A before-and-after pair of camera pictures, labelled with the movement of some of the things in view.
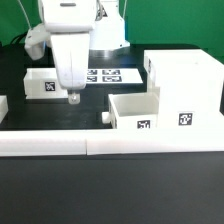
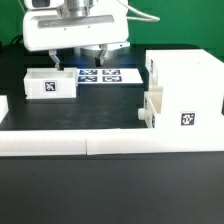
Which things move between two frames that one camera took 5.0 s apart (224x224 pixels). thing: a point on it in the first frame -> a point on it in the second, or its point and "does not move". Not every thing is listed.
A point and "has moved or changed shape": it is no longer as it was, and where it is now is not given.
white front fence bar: (154, 141) does not move
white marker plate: (114, 76) does not move
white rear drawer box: (43, 84) does not move
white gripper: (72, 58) -> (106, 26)
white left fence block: (3, 107) does not move
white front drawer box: (132, 110) has moved or changed shape
